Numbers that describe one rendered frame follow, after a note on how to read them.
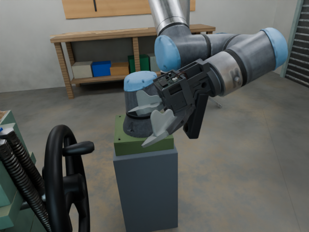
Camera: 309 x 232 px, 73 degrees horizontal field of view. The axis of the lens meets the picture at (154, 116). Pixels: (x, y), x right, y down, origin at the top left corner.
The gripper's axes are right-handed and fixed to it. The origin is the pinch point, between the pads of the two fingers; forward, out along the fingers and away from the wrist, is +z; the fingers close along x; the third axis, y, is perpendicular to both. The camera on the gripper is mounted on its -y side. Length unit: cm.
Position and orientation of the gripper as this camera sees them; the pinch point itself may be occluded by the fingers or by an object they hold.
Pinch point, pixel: (134, 130)
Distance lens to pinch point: 46.1
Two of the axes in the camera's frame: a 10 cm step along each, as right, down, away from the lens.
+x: 2.8, 4.3, -8.6
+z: -8.8, 4.7, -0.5
